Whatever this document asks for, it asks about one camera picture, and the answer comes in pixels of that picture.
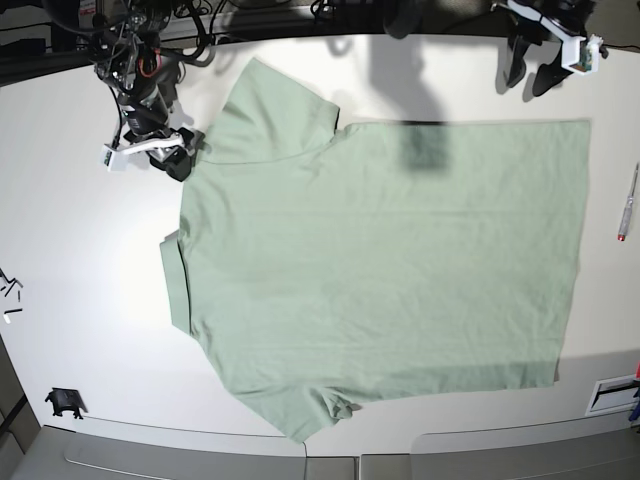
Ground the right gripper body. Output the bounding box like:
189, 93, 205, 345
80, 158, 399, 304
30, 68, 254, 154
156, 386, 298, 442
122, 95, 194, 165

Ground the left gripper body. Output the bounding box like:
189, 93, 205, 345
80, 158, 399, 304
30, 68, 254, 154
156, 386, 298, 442
492, 1, 575, 45

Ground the light green T-shirt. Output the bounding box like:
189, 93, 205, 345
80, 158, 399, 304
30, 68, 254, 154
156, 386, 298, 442
160, 60, 591, 442

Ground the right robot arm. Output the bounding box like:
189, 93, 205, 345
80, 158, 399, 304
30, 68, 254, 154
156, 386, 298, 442
90, 2, 209, 182

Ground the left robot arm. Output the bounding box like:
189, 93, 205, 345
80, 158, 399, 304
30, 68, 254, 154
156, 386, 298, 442
491, 0, 607, 97

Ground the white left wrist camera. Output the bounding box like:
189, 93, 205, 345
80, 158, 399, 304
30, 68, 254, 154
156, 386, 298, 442
560, 35, 604, 76

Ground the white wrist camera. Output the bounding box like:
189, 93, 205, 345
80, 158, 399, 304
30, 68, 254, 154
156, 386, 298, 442
100, 144, 129, 172
560, 35, 604, 76

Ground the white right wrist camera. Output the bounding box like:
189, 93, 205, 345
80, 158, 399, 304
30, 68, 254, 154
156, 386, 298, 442
100, 144, 129, 172

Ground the black clamp bracket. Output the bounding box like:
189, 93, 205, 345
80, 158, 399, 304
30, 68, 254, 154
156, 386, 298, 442
45, 388, 88, 420

